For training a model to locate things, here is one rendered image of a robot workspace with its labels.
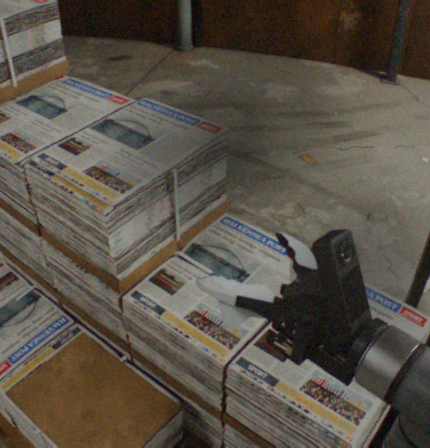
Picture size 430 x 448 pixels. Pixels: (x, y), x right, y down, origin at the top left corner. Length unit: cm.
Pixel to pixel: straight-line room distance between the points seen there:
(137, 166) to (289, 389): 54
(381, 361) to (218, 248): 76
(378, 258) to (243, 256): 139
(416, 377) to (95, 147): 87
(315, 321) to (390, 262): 198
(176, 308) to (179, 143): 36
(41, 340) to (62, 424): 27
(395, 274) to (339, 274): 195
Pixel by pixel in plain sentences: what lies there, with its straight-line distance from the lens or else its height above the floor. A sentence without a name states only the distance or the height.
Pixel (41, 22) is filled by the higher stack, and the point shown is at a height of 124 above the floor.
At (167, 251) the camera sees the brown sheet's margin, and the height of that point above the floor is 86.
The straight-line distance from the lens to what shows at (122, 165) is 111.
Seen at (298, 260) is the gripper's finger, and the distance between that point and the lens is 64.
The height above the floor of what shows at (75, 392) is 60.
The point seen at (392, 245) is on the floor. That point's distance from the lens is 263.
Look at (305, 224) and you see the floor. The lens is 264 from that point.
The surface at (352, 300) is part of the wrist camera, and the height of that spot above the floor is 127.
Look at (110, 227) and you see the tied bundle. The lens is 103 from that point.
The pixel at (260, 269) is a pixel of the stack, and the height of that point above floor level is 83.
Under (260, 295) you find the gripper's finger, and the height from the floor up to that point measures 125.
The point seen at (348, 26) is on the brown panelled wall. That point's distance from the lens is 440.
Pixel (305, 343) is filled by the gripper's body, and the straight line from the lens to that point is 59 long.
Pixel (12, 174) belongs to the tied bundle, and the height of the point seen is 101.
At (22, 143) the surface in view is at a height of 107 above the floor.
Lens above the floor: 167
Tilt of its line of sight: 40 degrees down
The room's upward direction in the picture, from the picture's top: straight up
